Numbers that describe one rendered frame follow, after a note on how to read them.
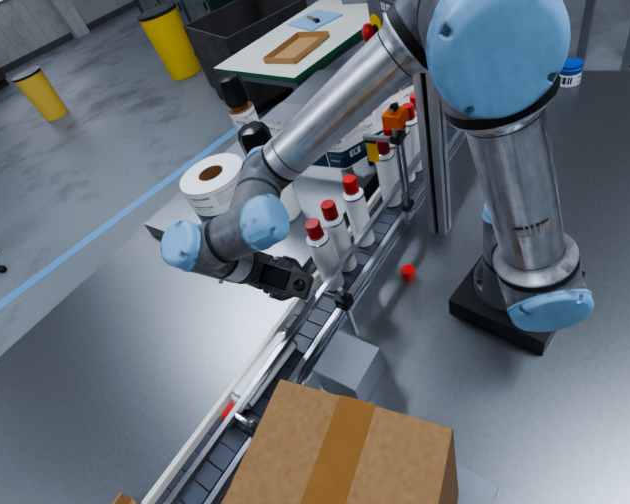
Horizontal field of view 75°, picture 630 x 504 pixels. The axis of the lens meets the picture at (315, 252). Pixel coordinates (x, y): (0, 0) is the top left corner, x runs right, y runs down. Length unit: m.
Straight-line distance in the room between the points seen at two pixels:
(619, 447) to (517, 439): 0.15
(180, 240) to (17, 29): 10.59
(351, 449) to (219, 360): 0.57
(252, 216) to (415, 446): 0.36
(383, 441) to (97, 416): 0.79
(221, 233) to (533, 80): 0.43
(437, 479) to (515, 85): 0.41
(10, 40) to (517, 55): 10.89
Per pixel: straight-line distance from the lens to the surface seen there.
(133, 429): 1.10
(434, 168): 0.99
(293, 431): 0.58
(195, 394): 1.05
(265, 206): 0.59
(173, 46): 5.64
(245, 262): 0.72
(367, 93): 0.60
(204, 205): 1.26
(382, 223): 1.12
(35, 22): 11.24
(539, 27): 0.44
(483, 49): 0.43
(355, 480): 0.54
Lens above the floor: 1.63
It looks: 43 degrees down
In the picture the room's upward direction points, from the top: 21 degrees counter-clockwise
